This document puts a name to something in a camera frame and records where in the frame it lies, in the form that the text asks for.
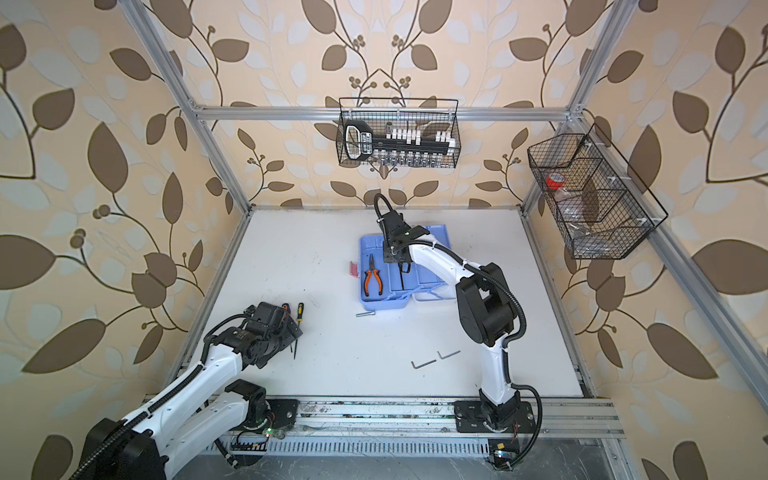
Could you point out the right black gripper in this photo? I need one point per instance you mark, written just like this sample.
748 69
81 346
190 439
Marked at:
387 254

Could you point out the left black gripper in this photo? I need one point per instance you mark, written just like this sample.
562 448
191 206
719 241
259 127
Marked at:
287 331

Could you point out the yellow black handled screwdriver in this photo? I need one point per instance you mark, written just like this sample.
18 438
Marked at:
299 318

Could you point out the orange handled pliers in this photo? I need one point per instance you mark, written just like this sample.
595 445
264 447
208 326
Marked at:
372 280

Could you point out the orange wooden handled screwdriver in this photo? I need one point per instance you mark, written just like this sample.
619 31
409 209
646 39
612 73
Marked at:
401 277

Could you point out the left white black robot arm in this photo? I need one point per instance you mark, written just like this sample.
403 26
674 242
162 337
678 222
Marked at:
159 438

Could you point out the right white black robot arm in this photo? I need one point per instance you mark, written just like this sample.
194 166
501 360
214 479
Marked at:
489 314

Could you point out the black socket set holder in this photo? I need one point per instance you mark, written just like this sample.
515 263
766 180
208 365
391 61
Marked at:
361 141

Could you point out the left hex key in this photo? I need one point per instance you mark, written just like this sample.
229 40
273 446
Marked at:
419 366

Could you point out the red capped clear bottle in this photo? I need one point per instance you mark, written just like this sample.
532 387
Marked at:
556 185

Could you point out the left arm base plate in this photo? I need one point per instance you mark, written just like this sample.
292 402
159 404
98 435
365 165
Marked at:
269 414

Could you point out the back black wire basket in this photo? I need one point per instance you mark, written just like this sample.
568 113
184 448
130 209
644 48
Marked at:
399 110

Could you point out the black wire basket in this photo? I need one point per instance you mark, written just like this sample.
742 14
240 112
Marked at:
614 210
399 110

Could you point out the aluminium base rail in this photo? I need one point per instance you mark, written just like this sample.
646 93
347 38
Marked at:
366 416

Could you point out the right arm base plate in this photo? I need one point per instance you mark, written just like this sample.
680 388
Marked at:
475 416

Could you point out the right black wire basket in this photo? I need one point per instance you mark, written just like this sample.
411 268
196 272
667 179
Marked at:
614 210

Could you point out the aluminium frame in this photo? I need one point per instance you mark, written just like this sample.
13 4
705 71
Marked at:
745 355

